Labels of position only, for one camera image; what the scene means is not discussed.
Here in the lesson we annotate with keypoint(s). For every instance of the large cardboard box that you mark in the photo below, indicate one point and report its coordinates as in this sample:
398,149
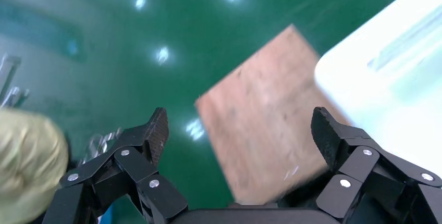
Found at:
266,119

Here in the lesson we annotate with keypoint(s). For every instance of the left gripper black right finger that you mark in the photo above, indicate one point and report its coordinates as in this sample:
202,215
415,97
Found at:
355,167

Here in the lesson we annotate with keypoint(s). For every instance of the person in yellow jacket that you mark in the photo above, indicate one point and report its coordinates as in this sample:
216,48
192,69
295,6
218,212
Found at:
27,163

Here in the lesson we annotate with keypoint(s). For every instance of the grey metal frame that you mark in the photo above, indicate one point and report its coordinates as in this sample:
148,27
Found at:
8,70

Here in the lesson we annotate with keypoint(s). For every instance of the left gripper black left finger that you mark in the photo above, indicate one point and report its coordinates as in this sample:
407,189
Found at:
138,167

